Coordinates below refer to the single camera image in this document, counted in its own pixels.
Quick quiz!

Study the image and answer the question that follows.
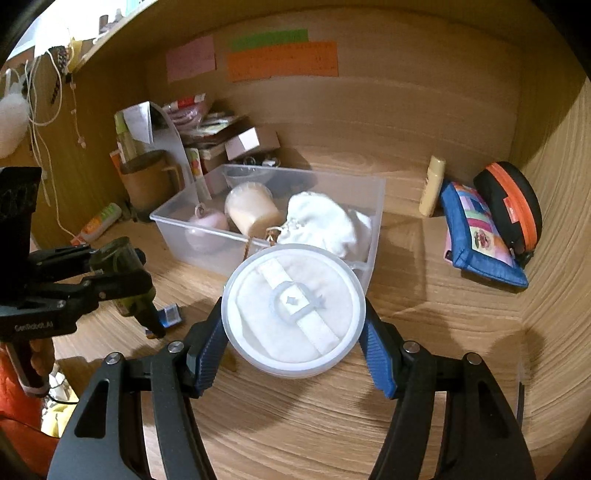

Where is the blue patchwork pouch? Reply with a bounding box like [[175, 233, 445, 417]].
[[440, 180, 529, 289]]

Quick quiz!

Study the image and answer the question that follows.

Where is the pink apple candle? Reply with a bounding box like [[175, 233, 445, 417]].
[[185, 203, 229, 253]]

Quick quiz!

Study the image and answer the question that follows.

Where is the brown mug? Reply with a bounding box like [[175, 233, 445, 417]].
[[120, 150, 184, 221]]

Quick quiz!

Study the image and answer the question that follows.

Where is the cream lotion tube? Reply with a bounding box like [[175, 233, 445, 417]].
[[419, 156, 446, 217]]

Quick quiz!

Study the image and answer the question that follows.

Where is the green sticky note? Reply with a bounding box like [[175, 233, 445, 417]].
[[230, 29, 308, 52]]

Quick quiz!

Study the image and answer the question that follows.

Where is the white paper receipt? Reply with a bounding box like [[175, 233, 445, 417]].
[[122, 101, 153, 144]]

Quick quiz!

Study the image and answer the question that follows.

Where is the pink sticky note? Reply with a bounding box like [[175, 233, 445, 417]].
[[165, 35, 216, 83]]

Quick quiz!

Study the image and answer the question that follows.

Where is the person left hand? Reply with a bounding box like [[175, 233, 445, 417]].
[[14, 338, 55, 394]]

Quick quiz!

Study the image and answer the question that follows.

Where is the green glass bottle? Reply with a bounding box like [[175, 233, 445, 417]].
[[107, 255, 157, 327]]

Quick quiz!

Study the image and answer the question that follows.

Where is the cream frosted jar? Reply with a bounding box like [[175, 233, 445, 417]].
[[224, 182, 284, 239]]

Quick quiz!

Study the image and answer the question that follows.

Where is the round white puff case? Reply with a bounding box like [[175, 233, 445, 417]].
[[221, 245, 367, 379]]

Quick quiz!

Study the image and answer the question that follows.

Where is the clear plastic storage bin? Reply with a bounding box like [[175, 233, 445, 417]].
[[150, 164, 386, 287]]

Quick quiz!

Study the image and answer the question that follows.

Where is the small blue packet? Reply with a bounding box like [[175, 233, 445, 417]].
[[142, 304, 182, 339]]

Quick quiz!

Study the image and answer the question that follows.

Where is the white pink small box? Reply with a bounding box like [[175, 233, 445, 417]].
[[224, 127, 280, 161]]

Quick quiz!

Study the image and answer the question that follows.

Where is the black orange zip case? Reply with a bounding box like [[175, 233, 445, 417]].
[[474, 161, 543, 268]]

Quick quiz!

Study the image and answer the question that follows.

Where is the white drawstring cloth bag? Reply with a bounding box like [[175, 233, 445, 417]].
[[266, 192, 373, 262]]

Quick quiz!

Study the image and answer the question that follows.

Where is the orange sticky note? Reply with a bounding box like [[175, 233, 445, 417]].
[[226, 41, 339, 82]]

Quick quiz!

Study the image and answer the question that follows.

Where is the white cable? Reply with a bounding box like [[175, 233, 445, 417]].
[[4, 48, 75, 232]]

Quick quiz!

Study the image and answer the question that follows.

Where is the fruit print box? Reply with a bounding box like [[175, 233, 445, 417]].
[[185, 147, 204, 182]]

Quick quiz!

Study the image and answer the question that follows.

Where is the orange green tube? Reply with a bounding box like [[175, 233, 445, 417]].
[[70, 203, 122, 246]]

